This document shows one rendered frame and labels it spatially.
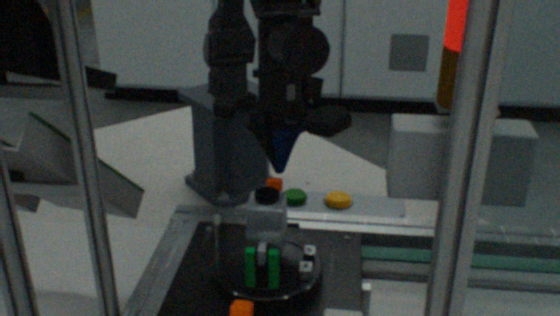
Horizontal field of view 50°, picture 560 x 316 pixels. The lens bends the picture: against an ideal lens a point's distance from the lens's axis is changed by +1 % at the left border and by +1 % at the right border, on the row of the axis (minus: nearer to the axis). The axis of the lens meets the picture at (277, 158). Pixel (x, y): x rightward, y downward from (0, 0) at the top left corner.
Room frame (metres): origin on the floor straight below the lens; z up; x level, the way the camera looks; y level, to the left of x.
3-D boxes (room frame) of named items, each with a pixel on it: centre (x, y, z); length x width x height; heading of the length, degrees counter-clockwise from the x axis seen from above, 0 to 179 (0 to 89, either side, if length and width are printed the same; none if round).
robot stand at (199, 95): (1.07, 0.09, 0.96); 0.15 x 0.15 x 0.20; 37
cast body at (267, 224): (0.61, 0.01, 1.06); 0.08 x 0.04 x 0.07; 173
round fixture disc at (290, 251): (0.62, 0.01, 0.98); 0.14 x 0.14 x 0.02
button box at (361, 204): (0.83, -0.10, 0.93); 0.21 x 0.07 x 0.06; 83
